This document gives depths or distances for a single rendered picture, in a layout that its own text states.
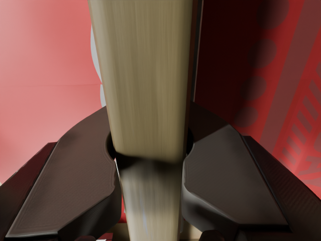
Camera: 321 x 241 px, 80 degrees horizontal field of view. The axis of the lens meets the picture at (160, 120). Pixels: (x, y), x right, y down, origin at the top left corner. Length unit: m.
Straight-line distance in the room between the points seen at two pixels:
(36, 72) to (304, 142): 0.26
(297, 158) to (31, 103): 0.27
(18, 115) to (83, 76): 0.07
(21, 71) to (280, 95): 0.22
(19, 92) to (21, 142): 0.06
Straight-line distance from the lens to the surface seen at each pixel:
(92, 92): 0.18
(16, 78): 0.20
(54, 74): 0.18
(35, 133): 0.22
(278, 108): 0.21
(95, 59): 0.17
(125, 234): 0.33
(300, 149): 0.26
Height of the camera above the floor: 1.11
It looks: 58 degrees down
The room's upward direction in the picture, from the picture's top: 176 degrees clockwise
